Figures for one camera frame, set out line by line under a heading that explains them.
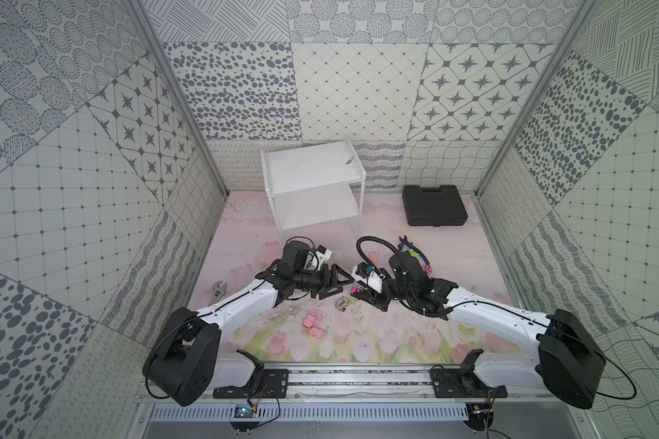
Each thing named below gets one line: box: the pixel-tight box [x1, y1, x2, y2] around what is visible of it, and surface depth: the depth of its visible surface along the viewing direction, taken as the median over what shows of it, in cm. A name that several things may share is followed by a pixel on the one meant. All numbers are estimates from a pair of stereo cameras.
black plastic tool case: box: [401, 184, 468, 227], surface depth 113 cm
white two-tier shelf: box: [260, 136, 367, 247], surface depth 85 cm
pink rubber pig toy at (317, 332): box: [308, 326, 325, 338], surface depth 84 cm
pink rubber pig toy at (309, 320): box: [302, 313, 316, 329], surface depth 86 cm
